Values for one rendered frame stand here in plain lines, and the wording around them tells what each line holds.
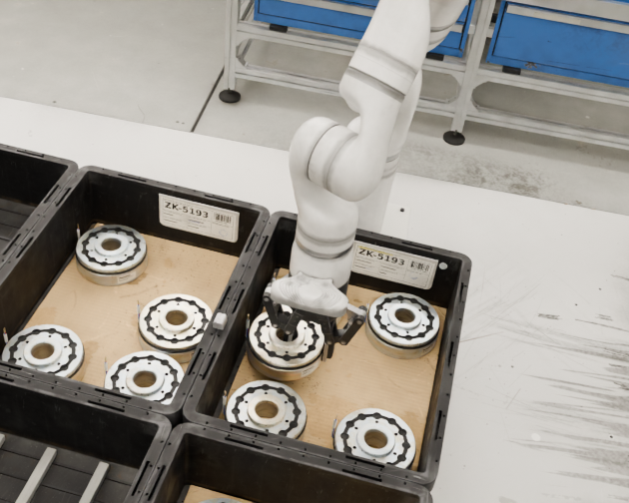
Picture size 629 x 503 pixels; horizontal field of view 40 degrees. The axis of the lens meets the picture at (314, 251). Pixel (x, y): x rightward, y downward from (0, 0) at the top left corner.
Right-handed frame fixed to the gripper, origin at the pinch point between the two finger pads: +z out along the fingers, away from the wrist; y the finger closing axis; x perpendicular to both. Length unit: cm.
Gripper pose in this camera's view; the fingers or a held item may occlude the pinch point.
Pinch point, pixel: (309, 344)
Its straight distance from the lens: 116.6
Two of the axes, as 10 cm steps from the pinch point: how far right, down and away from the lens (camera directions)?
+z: -1.0, 7.2, 6.8
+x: -2.3, 6.5, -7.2
